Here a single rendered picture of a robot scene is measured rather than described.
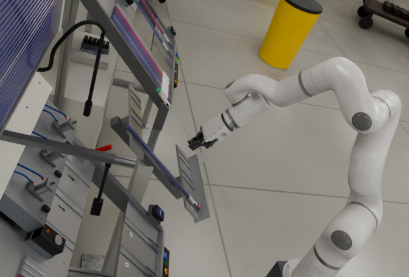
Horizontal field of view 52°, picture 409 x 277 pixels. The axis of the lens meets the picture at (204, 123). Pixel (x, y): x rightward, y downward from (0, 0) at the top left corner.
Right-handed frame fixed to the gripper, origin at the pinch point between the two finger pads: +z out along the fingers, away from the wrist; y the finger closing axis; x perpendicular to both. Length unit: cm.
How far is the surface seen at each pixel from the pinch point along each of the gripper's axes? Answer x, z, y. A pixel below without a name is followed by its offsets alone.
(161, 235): -5.5, 23.3, -26.3
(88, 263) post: -34, 91, 7
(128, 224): 12.6, 22.6, -31.0
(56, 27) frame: 69, -7, -17
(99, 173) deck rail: 27.8, 20.5, -20.2
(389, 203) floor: -222, -40, 73
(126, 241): 12.7, 23.4, -37.1
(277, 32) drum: -155, -36, 260
